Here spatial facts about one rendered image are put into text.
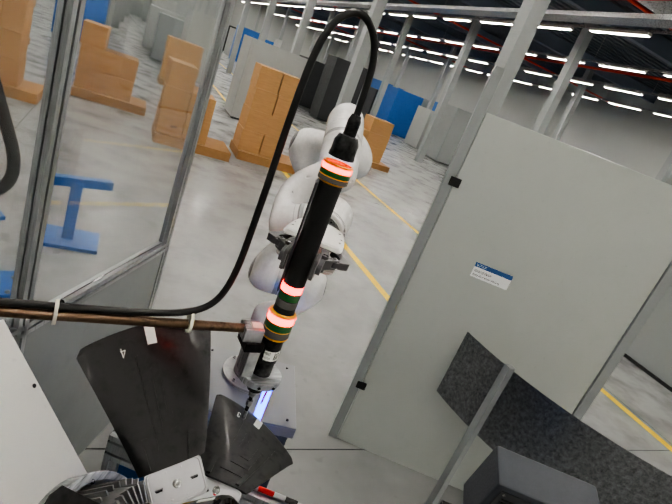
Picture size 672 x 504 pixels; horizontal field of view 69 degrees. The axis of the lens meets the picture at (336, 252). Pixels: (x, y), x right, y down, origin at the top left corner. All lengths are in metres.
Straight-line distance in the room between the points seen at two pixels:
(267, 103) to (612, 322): 7.05
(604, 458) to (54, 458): 2.14
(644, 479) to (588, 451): 0.22
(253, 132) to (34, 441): 8.14
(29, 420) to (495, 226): 2.12
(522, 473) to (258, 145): 8.09
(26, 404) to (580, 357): 2.52
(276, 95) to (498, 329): 6.81
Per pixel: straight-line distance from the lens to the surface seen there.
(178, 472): 0.91
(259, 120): 8.87
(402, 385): 2.90
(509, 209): 2.56
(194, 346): 0.91
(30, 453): 1.00
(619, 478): 2.60
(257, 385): 0.79
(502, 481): 1.30
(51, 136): 1.38
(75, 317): 0.69
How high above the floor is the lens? 1.92
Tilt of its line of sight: 19 degrees down
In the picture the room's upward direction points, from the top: 22 degrees clockwise
